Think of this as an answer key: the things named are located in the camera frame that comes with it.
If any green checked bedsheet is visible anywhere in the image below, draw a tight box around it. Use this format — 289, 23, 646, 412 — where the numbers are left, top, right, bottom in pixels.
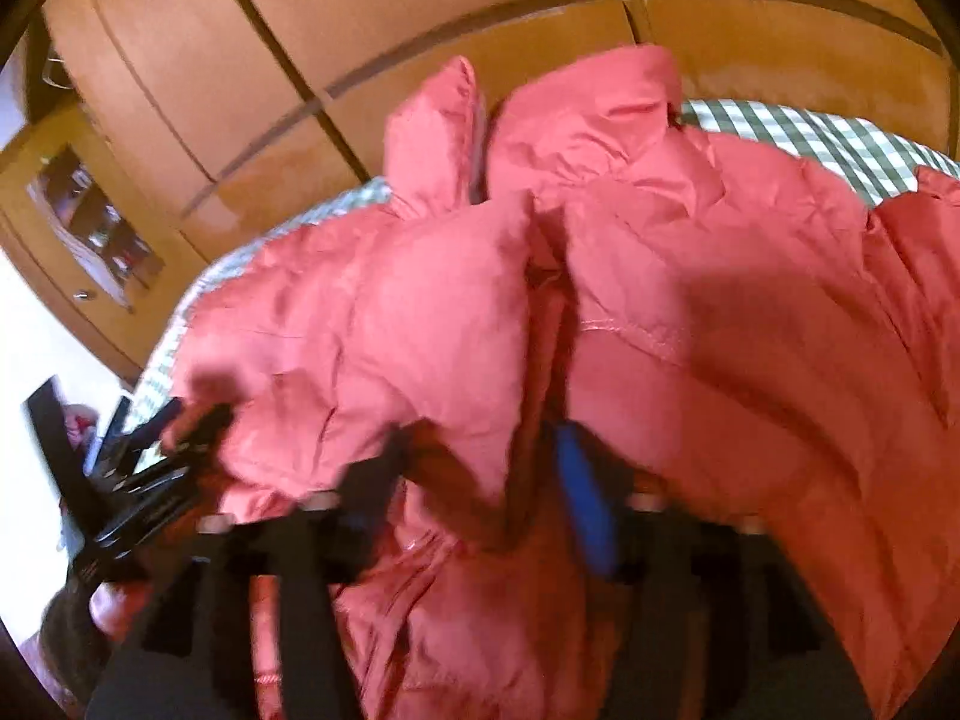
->
124, 97, 960, 436

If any red puffy jacket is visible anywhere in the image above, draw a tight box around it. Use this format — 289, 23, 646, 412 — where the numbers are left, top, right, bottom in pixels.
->
161, 45, 960, 720

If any wooden glass-door cabinet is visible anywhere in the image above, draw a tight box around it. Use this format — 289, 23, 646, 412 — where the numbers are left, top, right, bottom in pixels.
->
0, 101, 209, 385

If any metal wardrobe handle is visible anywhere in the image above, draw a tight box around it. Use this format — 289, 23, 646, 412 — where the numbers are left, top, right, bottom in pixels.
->
39, 43, 72, 89

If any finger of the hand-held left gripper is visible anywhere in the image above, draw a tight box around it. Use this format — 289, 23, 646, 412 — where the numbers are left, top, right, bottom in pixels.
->
94, 465, 202, 542
124, 399, 235, 477

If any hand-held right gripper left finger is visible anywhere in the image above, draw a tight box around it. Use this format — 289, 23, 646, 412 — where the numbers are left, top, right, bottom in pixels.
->
90, 426, 422, 720

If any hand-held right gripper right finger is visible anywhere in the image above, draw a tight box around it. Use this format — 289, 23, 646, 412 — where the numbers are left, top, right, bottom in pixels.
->
553, 422, 875, 720

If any wooden wardrobe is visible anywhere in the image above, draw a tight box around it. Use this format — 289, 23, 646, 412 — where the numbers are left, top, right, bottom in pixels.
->
22, 0, 947, 260

